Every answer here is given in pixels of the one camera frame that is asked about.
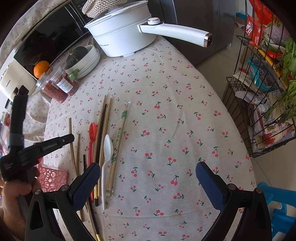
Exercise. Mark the black wire storage rack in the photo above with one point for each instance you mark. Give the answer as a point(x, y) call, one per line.
point(256, 84)

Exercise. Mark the green leafy vegetables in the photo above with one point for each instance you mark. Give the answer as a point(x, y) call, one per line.
point(287, 97)

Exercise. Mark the black gold-tipped chopstick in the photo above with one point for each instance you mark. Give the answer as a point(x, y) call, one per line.
point(99, 158)

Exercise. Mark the plastic jar red beans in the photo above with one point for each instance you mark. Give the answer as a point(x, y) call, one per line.
point(46, 85)

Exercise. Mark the woven rope basket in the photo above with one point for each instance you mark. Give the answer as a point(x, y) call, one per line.
point(95, 8)

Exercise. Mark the orange tangerine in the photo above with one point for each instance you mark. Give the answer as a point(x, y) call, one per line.
point(40, 68)

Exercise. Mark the white electric cooking pot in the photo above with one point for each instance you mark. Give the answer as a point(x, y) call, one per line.
point(131, 27)

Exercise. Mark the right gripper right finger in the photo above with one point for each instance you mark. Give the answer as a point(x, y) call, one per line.
point(254, 224)

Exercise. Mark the white ceramic bowl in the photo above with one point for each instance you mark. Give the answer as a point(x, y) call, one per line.
point(86, 64)

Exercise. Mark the red plastic spoon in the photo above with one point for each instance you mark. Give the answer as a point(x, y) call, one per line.
point(92, 137)

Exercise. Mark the floral cloth microwave cover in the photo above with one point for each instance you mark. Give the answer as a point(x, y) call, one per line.
point(25, 23)

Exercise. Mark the grey refrigerator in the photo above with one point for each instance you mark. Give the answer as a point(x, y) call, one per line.
point(214, 16)

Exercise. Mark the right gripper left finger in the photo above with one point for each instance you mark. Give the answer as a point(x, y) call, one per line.
point(41, 221)

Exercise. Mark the dark green squash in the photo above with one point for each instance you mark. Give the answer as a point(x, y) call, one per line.
point(75, 56)

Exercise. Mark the black microwave oven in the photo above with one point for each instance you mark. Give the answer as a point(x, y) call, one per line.
point(52, 36)

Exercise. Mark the white plastic spoon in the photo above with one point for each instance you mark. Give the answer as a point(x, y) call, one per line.
point(108, 153)

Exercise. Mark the red plastic bag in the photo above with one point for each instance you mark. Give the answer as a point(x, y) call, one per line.
point(259, 25)

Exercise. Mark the cherry print tablecloth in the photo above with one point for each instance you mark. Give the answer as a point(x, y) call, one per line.
point(175, 120)

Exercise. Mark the disposable chopsticks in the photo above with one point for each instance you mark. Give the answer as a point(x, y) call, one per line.
point(109, 186)

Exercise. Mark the pink perforated utensil basket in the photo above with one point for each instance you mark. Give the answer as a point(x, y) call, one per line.
point(51, 178)

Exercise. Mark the left hand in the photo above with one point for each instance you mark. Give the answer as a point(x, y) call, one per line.
point(13, 223)

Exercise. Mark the plastic jar labelled goji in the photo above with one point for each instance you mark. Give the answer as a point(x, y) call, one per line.
point(61, 79)

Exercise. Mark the white air fryer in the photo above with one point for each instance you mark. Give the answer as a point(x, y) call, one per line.
point(14, 77)

